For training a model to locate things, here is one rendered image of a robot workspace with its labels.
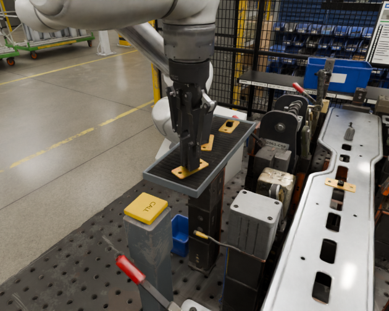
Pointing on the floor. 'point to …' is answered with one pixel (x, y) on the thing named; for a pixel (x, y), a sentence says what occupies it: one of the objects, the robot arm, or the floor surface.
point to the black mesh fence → (283, 50)
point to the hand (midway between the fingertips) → (190, 153)
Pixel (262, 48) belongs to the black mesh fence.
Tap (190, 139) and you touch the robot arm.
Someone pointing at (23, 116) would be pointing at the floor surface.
